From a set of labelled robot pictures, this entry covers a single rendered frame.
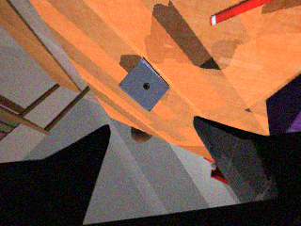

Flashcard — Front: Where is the grey sloped panel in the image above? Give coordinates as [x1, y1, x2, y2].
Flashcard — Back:
[118, 57, 169, 112]

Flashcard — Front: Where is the dark red peg with grey band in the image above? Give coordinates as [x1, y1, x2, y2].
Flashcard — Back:
[210, 0, 272, 26]

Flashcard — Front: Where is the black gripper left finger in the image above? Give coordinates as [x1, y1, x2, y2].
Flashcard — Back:
[0, 124, 111, 226]

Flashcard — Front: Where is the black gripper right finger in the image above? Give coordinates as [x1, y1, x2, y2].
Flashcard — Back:
[193, 116, 301, 203]

